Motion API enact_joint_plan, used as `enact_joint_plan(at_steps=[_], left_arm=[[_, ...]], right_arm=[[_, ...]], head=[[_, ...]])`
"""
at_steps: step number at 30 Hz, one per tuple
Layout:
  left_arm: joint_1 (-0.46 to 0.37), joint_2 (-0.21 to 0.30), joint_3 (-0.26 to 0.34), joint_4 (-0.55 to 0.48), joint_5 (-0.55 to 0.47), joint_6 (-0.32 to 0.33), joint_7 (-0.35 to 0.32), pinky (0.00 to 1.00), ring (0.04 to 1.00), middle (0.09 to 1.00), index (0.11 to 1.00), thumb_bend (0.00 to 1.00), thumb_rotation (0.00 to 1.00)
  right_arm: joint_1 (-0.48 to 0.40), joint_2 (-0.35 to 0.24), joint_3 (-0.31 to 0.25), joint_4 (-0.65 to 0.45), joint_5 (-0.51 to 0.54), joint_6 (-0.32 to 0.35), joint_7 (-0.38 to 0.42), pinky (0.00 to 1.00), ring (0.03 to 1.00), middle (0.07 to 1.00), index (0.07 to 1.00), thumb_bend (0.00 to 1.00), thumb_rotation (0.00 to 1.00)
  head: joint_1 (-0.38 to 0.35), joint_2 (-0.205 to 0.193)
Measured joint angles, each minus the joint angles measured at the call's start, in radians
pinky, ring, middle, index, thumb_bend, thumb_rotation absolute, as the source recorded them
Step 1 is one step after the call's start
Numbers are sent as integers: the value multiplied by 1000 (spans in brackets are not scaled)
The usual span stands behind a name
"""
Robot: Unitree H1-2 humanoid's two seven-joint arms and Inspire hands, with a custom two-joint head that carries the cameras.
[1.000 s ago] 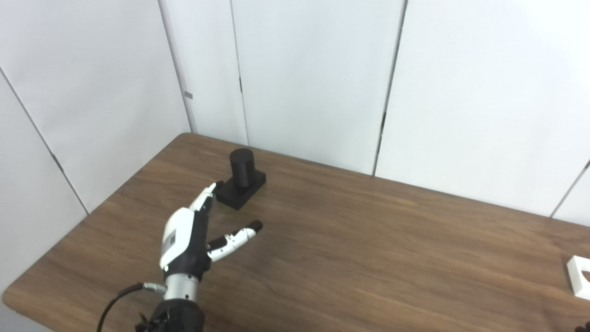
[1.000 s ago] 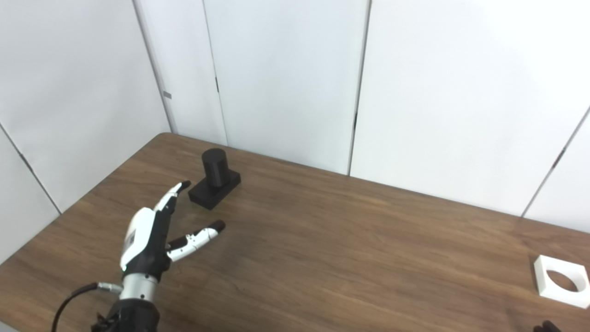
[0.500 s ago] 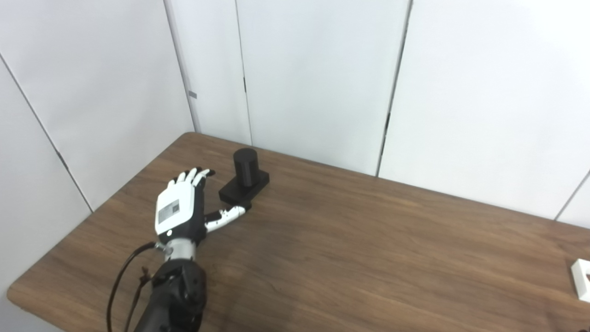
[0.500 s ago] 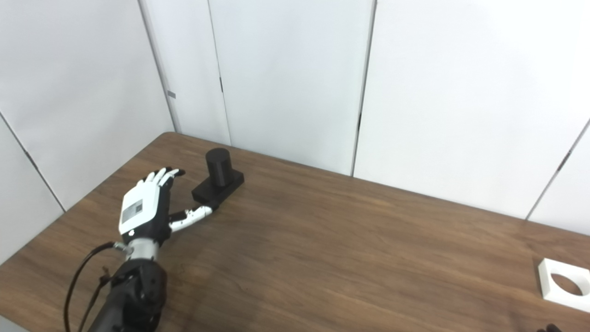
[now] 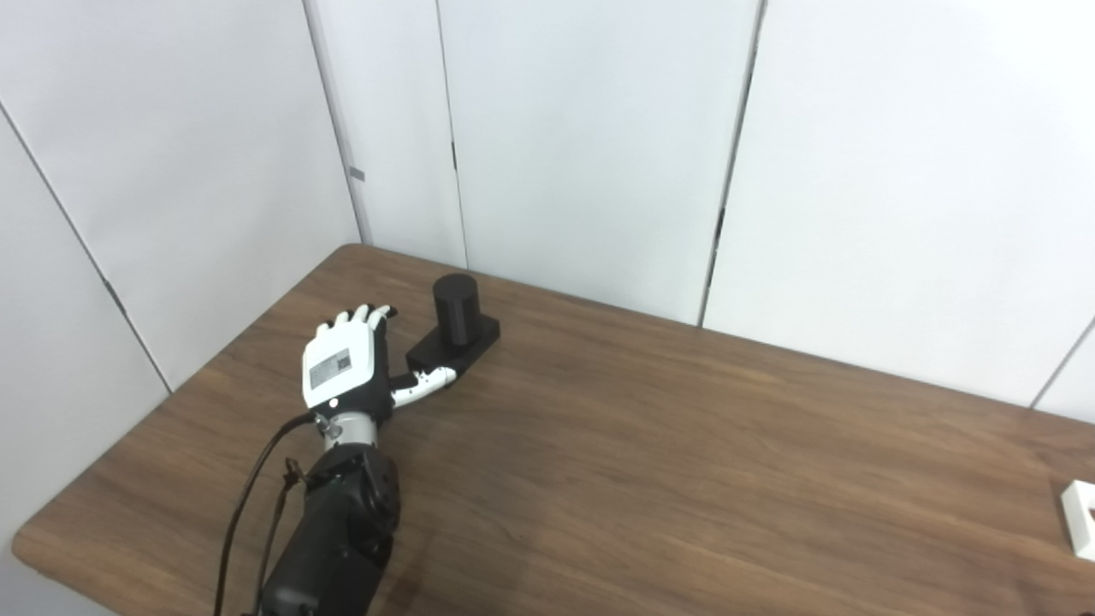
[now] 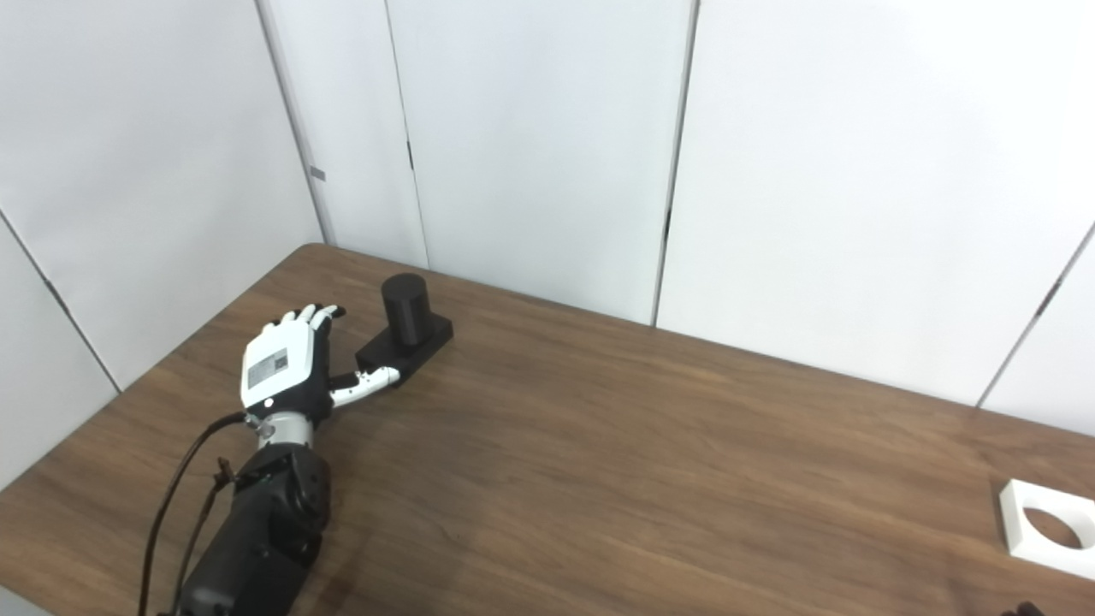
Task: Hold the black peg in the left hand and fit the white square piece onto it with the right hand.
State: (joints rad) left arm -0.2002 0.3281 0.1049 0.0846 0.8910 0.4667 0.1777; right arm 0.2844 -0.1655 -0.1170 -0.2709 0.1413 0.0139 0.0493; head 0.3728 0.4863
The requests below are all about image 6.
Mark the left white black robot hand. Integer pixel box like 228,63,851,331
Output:
240,304,401,424

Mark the white square piece with hole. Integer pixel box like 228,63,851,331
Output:
998,479,1095,582

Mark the black peg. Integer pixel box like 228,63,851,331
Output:
355,274,454,388

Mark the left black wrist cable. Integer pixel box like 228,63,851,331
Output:
137,411,259,616

